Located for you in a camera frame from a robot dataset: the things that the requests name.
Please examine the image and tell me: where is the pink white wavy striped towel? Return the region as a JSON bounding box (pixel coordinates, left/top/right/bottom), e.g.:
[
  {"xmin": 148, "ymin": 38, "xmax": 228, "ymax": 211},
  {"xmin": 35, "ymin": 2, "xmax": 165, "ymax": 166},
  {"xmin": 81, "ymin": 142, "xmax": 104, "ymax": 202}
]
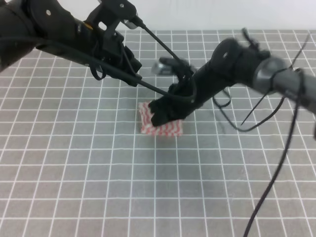
[{"xmin": 138, "ymin": 102, "xmax": 183, "ymax": 137}]

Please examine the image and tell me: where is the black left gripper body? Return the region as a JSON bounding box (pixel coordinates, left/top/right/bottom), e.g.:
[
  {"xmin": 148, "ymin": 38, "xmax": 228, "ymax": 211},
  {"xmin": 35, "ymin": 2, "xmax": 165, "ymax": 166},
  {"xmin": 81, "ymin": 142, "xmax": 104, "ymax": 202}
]
[{"xmin": 83, "ymin": 0, "xmax": 142, "ymax": 87}]

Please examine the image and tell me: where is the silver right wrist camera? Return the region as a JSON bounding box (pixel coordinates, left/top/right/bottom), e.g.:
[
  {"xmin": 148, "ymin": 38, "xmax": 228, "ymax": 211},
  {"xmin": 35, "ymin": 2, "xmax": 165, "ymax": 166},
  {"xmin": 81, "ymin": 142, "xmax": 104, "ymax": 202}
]
[{"xmin": 152, "ymin": 57, "xmax": 190, "ymax": 76}]

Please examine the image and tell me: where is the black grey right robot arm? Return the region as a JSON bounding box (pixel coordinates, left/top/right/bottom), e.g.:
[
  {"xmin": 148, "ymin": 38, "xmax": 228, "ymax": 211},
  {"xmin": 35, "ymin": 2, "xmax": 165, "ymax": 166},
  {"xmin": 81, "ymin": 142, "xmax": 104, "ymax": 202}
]
[{"xmin": 149, "ymin": 29, "xmax": 316, "ymax": 126}]

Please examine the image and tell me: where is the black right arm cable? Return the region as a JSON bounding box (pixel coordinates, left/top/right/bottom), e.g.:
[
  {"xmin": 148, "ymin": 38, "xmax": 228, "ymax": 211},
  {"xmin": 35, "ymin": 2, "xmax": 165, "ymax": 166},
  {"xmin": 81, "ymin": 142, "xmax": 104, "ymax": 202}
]
[{"xmin": 212, "ymin": 32, "xmax": 312, "ymax": 237}]

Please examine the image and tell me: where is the grey checked tablecloth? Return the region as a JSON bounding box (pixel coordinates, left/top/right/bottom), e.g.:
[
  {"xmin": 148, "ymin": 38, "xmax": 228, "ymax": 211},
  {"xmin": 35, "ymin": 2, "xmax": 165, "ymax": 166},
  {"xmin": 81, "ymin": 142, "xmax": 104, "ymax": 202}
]
[{"xmin": 0, "ymin": 30, "xmax": 316, "ymax": 237}]

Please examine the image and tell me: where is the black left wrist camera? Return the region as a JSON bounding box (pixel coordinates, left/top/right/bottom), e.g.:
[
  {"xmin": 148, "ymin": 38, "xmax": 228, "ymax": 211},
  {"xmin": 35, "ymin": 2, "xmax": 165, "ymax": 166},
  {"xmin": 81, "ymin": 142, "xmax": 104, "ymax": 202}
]
[{"xmin": 121, "ymin": 13, "xmax": 146, "ymax": 30}]

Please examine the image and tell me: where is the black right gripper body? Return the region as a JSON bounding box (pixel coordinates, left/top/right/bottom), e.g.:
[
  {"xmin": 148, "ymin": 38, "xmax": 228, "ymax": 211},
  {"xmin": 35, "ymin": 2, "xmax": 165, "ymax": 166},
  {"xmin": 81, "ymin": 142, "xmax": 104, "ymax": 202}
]
[{"xmin": 149, "ymin": 83, "xmax": 198, "ymax": 126}]

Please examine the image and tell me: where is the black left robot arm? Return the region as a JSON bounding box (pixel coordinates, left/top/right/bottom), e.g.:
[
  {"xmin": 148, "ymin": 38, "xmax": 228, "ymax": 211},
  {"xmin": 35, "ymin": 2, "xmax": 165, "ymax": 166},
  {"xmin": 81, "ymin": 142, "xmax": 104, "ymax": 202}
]
[{"xmin": 0, "ymin": 0, "xmax": 142, "ymax": 86}]

